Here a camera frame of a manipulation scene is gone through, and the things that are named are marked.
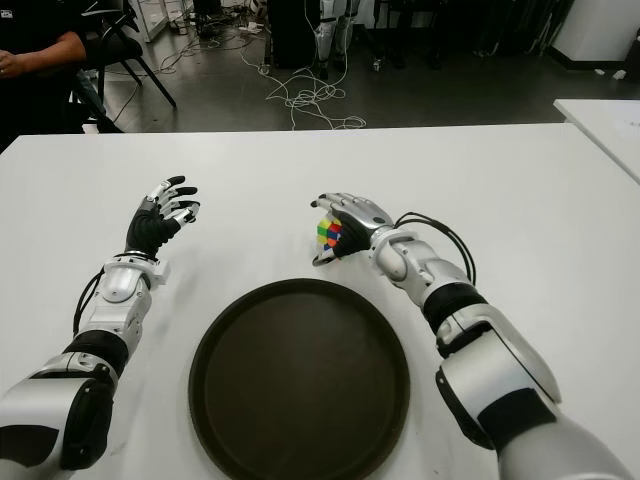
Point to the small white floor object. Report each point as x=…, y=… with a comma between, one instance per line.
x=619, y=74

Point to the white cabinet with black base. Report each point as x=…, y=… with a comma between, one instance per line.
x=595, y=25

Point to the white glass display cabinet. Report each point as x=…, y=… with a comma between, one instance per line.
x=155, y=17

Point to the black folding chair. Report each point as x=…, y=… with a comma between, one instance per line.
x=120, y=47

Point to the dark brown round plate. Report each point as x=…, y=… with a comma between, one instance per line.
x=300, y=380

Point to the multicoloured Rubik's cube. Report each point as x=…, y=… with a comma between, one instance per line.
x=329, y=232

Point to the seated person in black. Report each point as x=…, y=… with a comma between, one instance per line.
x=30, y=30

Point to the white side table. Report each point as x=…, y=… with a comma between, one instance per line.
x=605, y=130

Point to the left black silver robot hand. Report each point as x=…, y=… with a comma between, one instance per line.
x=150, y=229

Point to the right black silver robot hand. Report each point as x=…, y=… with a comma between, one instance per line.
x=360, y=225

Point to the tall black cabinet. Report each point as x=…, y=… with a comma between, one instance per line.
x=292, y=35

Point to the standing silver humanoid robot legs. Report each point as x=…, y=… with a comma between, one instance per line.
x=325, y=35

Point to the right silver black robot arm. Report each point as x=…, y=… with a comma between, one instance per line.
x=500, y=350

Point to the left silver black robot arm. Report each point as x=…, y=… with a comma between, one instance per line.
x=115, y=310

